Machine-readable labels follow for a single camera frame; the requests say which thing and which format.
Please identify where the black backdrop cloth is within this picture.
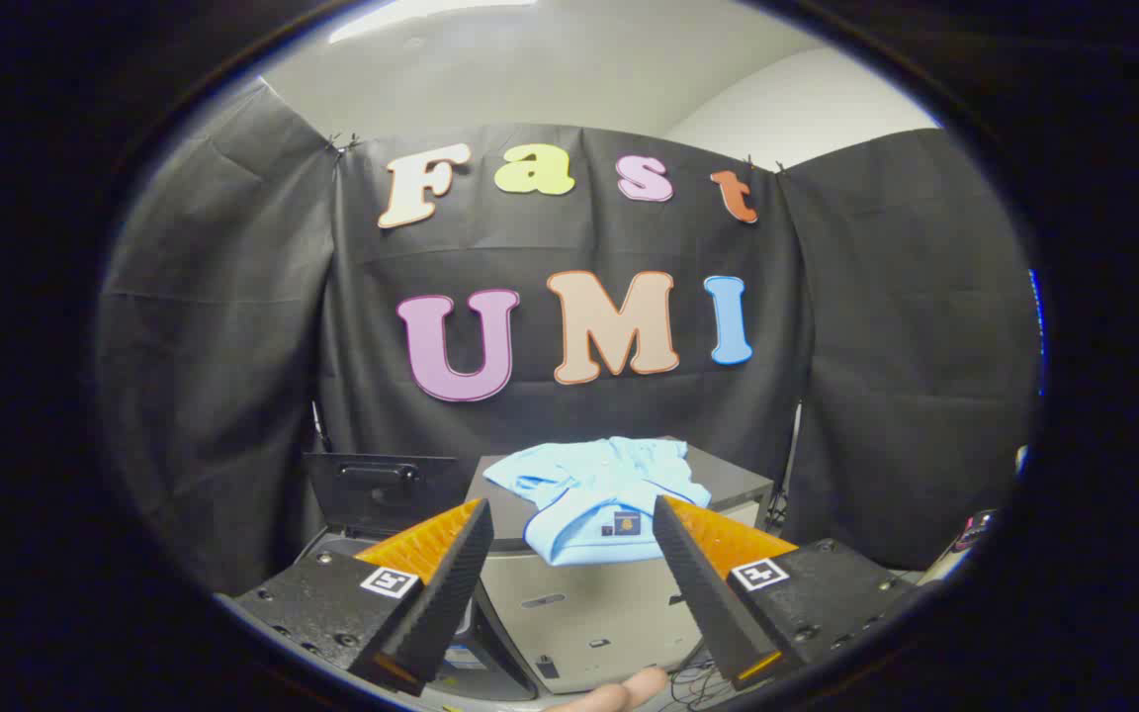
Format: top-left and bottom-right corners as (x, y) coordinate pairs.
(95, 79), (1043, 596)

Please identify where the tangle of dark cables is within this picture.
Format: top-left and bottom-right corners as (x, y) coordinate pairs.
(666, 659), (735, 711)

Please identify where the dark device with pink light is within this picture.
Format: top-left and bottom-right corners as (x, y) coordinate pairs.
(951, 508), (998, 555)

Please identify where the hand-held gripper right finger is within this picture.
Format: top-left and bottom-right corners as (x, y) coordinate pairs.
(652, 494), (919, 693)

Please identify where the light blue shirt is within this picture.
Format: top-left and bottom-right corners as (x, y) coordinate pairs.
(482, 436), (714, 568)

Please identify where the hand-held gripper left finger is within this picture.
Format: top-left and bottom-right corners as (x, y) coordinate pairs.
(231, 497), (496, 698)

